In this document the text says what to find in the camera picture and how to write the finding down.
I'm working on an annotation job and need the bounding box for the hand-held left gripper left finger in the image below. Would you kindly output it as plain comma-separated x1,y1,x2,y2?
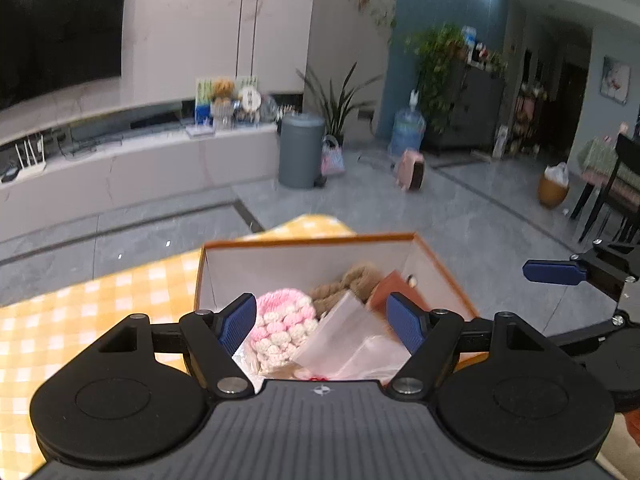
97,292,258,397

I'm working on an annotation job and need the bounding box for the white router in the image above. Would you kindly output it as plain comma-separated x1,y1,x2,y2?
15,132,49,182

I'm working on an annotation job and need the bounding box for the dark sideboard cabinet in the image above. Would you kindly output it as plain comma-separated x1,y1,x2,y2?
425,62,506,154

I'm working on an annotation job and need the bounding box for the long-leaf potted plant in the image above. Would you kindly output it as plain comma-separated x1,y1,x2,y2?
295,62,384,147

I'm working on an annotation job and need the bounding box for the brown fuzzy plush toy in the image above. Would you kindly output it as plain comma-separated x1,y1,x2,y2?
309,262,386,319

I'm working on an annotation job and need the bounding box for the tall leafy potted plant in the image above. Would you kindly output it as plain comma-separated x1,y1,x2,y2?
405,22,469,134

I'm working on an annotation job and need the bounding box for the black dining chair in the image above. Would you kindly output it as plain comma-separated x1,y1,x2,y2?
570,132,640,244

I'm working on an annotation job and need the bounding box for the grey television cabinet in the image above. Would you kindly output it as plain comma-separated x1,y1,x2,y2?
0,122,281,247

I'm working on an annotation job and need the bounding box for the orange cardboard box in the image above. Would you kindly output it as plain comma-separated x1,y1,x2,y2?
194,231,489,396

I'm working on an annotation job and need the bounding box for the flower shelf rack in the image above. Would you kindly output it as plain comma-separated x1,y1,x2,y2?
512,80,549,159

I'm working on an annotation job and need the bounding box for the pink patterned bag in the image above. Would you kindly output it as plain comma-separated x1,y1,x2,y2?
320,135,347,177

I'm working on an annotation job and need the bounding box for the brown teddy bear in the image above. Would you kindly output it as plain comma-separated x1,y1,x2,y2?
212,77,236,111

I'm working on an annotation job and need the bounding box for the pink and white knitted hat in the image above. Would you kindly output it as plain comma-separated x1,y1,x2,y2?
240,287,321,377

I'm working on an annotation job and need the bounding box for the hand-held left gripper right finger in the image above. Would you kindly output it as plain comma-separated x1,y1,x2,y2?
386,292,544,395

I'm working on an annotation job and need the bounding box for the table with green cloth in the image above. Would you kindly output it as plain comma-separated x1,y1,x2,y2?
577,135,621,187

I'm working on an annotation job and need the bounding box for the black wall television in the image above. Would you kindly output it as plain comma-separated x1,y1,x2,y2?
0,0,131,111

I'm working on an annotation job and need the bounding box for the clear plastic bag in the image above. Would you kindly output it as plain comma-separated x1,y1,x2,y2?
292,290,414,386

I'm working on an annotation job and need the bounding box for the framed wall picture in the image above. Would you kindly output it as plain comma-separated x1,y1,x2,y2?
600,55,631,106

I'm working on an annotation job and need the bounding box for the blue water jug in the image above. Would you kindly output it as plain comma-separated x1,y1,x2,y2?
389,89,427,157

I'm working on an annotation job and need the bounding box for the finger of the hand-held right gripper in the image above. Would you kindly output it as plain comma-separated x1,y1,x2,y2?
522,240,640,307
544,310,640,361

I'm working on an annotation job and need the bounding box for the green card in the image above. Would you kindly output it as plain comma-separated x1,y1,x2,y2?
195,77,216,124

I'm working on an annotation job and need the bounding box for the white round ornament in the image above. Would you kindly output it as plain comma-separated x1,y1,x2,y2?
237,85,262,114

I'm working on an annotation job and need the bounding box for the brown toast-shaped plush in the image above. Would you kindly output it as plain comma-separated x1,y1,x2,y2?
367,270,419,312

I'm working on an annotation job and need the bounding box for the wicker basket with white bag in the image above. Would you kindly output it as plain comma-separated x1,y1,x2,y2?
537,162,571,210

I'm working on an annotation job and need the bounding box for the grey trash can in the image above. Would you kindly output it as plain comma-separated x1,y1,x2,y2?
277,112,327,190

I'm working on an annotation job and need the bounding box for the yellow checkered mat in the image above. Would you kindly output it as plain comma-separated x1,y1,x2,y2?
0,214,359,461

